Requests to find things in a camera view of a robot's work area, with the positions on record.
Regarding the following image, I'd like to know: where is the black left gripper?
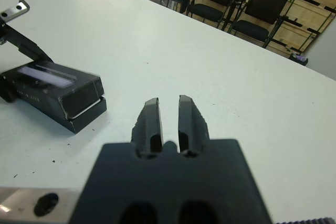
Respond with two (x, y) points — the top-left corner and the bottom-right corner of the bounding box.
(0, 0), (55, 65)

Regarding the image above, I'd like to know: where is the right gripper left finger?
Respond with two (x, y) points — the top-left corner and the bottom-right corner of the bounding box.
(131, 97), (165, 158)

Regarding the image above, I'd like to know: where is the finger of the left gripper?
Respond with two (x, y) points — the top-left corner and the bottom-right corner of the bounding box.
(0, 91), (15, 103)

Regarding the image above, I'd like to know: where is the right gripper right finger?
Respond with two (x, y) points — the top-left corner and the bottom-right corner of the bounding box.
(177, 94), (211, 156)

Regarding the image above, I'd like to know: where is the black printed box lid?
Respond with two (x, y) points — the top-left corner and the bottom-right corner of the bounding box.
(0, 60), (104, 120)

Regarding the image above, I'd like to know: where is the black box base white insert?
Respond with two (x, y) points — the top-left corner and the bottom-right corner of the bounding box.
(68, 97), (108, 133)

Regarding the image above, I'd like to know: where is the small purple black item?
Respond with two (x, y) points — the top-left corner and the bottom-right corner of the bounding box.
(289, 52), (310, 65)

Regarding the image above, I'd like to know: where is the light wooden board panel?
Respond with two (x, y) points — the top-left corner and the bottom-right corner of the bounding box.
(195, 0), (336, 57)

